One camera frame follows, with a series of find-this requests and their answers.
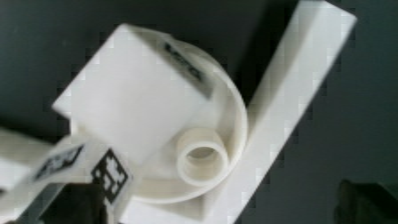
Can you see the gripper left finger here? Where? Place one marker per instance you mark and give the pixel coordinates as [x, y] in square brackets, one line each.
[67, 204]

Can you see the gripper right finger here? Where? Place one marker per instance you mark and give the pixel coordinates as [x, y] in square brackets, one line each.
[366, 203]

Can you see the white stool leg with tag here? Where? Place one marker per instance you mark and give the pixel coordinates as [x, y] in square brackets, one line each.
[82, 161]

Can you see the white round stool seat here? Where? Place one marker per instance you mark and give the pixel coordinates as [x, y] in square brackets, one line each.
[193, 163]

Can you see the white stool leg block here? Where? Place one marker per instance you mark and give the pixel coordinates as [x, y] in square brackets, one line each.
[137, 92]

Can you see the white L-shaped obstacle wall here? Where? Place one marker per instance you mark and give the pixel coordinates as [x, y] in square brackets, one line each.
[307, 50]

